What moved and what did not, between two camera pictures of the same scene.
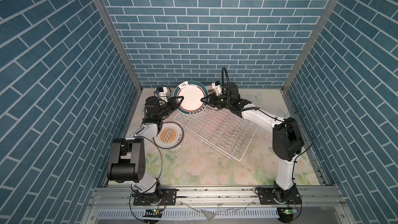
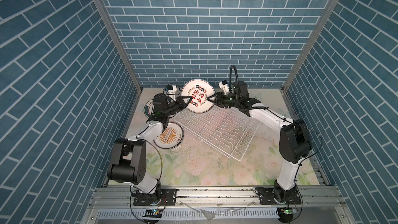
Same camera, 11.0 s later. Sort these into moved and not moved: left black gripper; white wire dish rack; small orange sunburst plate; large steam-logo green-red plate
Moved: large steam-logo green-red plate
Not moved: left black gripper; small orange sunburst plate; white wire dish rack
